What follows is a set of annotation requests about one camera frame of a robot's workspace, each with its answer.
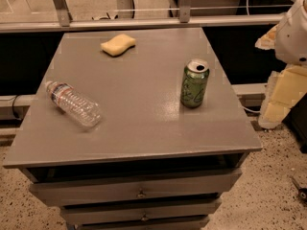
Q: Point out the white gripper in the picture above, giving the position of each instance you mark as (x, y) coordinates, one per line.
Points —
(293, 37)

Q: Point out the clear plastic water bottle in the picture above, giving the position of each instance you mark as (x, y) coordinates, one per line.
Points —
(84, 111)

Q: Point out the green soda can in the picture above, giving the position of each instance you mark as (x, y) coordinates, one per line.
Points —
(194, 81)

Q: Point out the black floor object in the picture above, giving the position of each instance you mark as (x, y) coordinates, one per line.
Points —
(302, 192)

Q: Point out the yellow sponge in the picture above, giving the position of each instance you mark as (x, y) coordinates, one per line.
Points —
(118, 45)

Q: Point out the grey drawer cabinet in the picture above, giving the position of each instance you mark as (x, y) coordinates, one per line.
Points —
(151, 163)

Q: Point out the metal railing frame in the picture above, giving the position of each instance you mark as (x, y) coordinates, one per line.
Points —
(22, 16)

